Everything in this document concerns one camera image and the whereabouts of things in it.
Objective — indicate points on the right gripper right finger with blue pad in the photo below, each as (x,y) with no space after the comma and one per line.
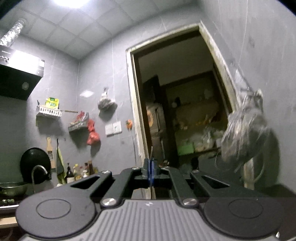
(169,183)

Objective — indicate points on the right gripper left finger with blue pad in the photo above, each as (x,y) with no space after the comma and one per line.
(125,183)

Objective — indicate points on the long wooden chopstick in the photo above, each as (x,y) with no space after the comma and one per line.
(151,172)

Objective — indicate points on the dark sauce bottle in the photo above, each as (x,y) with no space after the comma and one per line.
(69,175)

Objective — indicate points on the red plastic bag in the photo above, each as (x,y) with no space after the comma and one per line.
(93,137)

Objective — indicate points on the green hanging cloth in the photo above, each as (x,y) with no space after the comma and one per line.
(60,170)

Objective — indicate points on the wooden cutting board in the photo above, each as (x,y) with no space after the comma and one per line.
(49,149)

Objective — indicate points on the sink faucet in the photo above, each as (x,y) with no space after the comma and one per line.
(39,175)

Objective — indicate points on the hanging plastic bag dark contents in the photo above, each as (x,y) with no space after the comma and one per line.
(247,131)

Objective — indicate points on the black wok pan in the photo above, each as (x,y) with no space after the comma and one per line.
(30,158)

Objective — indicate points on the small hanging mesh bag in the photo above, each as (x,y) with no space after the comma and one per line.
(106,103)

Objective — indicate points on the black range hood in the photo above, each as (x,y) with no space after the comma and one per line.
(20,73)

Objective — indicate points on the white wall switch plate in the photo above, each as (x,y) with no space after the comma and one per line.
(113,128)

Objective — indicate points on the orange wall hook ornament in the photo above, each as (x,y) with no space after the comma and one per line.
(129,124)

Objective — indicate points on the grey wall rack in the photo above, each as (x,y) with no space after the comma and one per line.
(81,121)

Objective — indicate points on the white wall rack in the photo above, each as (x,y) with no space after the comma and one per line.
(48,112)

